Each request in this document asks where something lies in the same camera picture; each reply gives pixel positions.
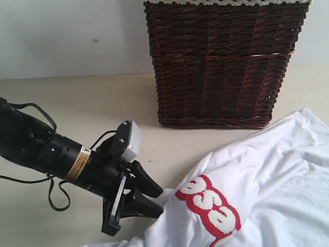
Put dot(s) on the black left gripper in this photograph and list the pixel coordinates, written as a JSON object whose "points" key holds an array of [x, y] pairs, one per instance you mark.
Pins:
{"points": [[120, 200]]}

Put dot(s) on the white t-shirt red lettering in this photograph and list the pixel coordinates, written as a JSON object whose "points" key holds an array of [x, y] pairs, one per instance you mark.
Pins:
{"points": [[267, 189]]}

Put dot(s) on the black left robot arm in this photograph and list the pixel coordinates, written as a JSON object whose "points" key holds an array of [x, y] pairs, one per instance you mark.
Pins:
{"points": [[35, 144]]}

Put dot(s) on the dark brown wicker basket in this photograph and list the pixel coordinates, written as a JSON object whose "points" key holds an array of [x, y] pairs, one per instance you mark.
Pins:
{"points": [[220, 66]]}

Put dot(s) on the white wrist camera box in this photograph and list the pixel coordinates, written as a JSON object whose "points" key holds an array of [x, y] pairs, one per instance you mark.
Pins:
{"points": [[127, 141]]}

